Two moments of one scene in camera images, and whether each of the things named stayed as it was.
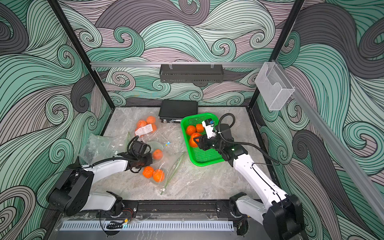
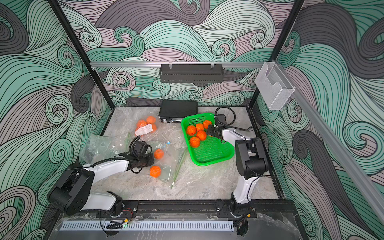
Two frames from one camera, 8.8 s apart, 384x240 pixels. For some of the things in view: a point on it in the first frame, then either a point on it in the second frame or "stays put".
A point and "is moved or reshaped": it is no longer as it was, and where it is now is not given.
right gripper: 205,141 -> 210,129
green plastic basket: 199,157 stays put
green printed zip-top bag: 98,147 stays put
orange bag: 148,171 -> 155,171
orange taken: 190,129 stays put
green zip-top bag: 165,160 is moved or reshaped
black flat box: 172,111 stays put
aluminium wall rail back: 177,64 stays put
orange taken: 199,128 stays put
